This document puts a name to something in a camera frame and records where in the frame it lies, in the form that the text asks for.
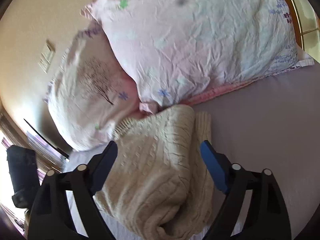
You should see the wooden headboard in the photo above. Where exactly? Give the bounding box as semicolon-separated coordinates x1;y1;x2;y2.
285;0;319;61

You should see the beige cable-knit sweater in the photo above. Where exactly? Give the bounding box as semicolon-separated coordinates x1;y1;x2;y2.
95;105;214;239

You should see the black framed mirror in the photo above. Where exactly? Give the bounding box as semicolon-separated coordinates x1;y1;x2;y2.
24;119;69;160

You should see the pink pillow with snowflake print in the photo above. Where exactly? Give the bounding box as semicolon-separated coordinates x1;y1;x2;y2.
81;0;314;113

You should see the pink pillow with tree print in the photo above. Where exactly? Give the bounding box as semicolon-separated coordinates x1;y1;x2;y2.
47;21;143;151

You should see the white wall switch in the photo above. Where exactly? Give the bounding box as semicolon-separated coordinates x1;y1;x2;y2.
38;40;55;73

